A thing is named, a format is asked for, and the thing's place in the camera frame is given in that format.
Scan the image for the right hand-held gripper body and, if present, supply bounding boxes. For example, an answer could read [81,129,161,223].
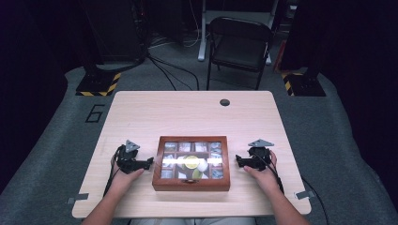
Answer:
[248,138,275,172]

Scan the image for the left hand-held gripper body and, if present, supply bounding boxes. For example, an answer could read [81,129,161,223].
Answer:
[115,139,146,174]

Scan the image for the wooden box with glass lid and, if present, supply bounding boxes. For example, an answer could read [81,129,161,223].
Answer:
[152,135,231,192]

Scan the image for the person's left hand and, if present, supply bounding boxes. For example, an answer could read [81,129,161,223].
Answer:
[109,154,145,194]

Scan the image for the person's right hand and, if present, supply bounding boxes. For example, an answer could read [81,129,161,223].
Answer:
[243,150,283,195]

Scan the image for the grey tape piece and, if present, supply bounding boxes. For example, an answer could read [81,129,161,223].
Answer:
[66,192,90,205]
[294,189,316,201]

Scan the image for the person's light trousers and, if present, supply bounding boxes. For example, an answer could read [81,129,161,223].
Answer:
[129,217,258,225]

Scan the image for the stand base with hazard stripes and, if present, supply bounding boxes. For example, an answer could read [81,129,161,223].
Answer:
[75,66,122,98]
[281,70,327,98]

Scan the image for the black folding chair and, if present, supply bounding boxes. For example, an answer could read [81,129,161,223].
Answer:
[206,16,275,91]

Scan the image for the dark cabinet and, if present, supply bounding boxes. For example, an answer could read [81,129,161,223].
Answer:
[78,0,148,65]

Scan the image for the left hand-held gripper cable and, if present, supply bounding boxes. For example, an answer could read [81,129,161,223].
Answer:
[102,144,124,197]

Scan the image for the hand-held gripper cable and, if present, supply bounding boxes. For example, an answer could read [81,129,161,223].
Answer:
[254,153,330,225]
[102,144,124,197]

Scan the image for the right hand-held gripper cable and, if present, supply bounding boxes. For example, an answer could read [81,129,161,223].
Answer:
[254,153,330,225]

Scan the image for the black floor cables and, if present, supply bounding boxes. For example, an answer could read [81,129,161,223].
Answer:
[145,51,201,92]

